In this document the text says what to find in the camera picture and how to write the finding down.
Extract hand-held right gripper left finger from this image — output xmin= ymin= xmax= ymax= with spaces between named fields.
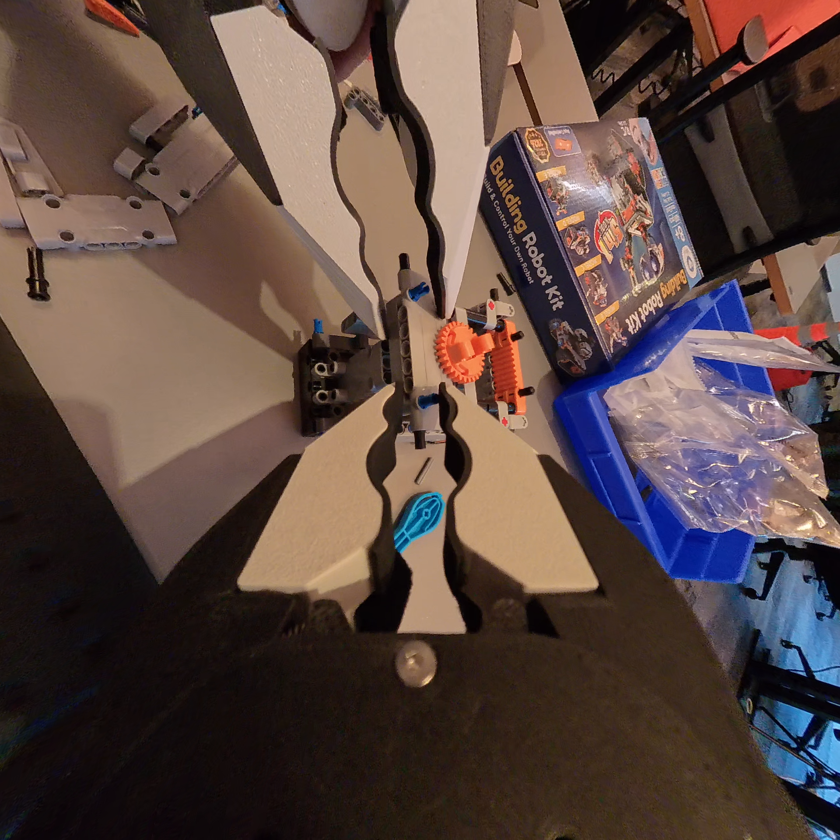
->
xmin=237 ymin=385 xmax=401 ymax=598

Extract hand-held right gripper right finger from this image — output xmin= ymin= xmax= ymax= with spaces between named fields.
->
xmin=440 ymin=394 xmax=601 ymax=603

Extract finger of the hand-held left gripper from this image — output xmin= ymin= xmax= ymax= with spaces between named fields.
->
xmin=373 ymin=0 xmax=494 ymax=308
xmin=210 ymin=7 xmax=395 ymax=342

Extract grey long bar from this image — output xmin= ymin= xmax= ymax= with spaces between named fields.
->
xmin=112 ymin=99 xmax=238 ymax=215

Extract orange gear frame assembly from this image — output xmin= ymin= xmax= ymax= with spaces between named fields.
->
xmin=296 ymin=250 xmax=534 ymax=443

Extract teal curved plastic piece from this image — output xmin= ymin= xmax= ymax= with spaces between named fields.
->
xmin=392 ymin=490 xmax=448 ymax=553

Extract blue plastic bin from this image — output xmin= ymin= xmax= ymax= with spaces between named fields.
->
xmin=552 ymin=283 xmax=778 ymax=581

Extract blue robot kit box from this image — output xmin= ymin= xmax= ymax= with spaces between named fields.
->
xmin=479 ymin=119 xmax=704 ymax=383

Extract clear plastic bags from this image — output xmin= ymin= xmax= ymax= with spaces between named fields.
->
xmin=607 ymin=331 xmax=840 ymax=552

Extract orange container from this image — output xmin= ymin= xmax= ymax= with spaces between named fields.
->
xmin=693 ymin=0 xmax=840 ymax=69

